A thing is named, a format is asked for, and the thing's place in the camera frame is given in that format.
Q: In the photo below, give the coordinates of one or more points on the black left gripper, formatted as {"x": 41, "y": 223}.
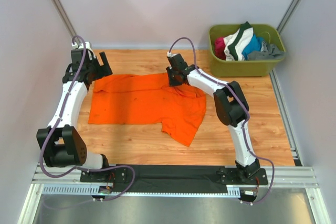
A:
{"x": 102, "y": 70}

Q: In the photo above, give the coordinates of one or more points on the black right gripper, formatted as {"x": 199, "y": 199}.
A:
{"x": 171, "y": 82}

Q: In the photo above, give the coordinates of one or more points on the orange t shirt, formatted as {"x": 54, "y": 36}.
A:
{"x": 148, "y": 99}

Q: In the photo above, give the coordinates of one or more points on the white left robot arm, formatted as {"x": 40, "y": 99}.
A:
{"x": 60, "y": 142}

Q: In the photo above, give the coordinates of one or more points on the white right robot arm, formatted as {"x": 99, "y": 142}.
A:
{"x": 232, "y": 111}

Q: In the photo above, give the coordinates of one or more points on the magenta shirt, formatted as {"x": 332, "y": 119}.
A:
{"x": 219, "y": 47}

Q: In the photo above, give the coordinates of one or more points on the white and green shirt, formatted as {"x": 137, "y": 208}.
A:
{"x": 237, "y": 42}

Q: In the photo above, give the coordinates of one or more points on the blue shirt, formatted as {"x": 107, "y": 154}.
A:
{"x": 254, "y": 45}

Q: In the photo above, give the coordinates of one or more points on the grey shirt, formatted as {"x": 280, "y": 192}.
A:
{"x": 269, "y": 52}

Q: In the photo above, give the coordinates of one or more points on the olive green plastic bin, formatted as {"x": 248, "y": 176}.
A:
{"x": 254, "y": 68}

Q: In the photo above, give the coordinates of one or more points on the left aluminium corner post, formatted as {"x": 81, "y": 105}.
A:
{"x": 64, "y": 17}

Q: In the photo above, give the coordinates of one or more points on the aluminium corner post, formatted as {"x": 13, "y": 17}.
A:
{"x": 64, "y": 17}
{"x": 295, "y": 1}

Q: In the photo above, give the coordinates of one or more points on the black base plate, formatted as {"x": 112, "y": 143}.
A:
{"x": 166, "y": 179}

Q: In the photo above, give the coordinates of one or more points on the aluminium front rail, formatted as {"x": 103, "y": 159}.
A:
{"x": 285, "y": 177}

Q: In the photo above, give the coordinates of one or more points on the right aluminium corner post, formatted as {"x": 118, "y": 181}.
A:
{"x": 295, "y": 1}

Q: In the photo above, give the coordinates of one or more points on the slotted cable duct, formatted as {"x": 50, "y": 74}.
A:
{"x": 96, "y": 190}

